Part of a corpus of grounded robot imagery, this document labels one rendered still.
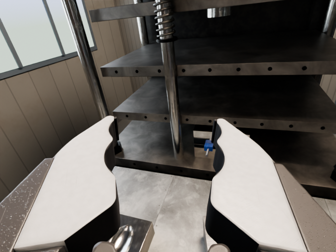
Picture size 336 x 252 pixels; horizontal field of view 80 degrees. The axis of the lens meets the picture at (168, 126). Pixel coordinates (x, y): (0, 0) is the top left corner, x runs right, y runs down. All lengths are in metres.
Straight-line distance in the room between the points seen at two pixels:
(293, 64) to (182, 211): 0.71
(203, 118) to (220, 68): 0.25
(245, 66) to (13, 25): 2.05
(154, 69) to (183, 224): 0.67
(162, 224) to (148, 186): 0.21
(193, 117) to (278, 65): 0.42
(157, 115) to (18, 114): 1.64
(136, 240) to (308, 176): 0.80
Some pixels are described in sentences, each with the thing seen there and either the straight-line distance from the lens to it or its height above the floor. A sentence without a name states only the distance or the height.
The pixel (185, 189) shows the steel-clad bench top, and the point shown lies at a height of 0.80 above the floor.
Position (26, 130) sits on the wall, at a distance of 2.47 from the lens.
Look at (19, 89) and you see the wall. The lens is 2.41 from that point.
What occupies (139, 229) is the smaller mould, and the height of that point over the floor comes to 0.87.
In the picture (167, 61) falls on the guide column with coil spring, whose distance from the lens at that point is 0.89.
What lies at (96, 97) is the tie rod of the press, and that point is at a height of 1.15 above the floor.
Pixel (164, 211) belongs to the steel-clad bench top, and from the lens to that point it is 0.90.
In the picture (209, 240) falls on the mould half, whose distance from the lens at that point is 0.70.
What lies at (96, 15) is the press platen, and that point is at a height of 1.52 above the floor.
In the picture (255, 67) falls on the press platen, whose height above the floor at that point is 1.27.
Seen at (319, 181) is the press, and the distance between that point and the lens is 1.13.
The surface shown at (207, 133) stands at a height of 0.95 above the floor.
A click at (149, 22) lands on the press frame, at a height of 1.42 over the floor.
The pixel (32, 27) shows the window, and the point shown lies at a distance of 2.50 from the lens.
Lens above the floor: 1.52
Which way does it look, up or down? 30 degrees down
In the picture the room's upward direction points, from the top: 7 degrees counter-clockwise
